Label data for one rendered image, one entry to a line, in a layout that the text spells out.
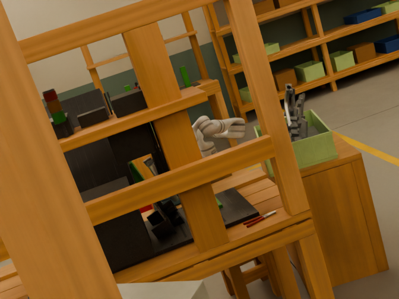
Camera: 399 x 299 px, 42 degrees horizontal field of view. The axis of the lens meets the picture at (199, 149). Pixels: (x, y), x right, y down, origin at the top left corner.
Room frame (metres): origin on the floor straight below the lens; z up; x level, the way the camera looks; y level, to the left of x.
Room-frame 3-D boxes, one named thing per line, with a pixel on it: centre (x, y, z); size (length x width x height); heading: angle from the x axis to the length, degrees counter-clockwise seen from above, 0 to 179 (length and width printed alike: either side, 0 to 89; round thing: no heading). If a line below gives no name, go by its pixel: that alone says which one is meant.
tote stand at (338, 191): (3.14, -0.63, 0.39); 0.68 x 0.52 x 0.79; 178
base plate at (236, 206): (2.33, 0.40, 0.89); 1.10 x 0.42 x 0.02; 98
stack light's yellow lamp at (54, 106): (2.02, 0.48, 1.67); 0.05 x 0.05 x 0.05
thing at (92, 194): (2.18, 0.49, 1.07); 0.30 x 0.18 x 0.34; 98
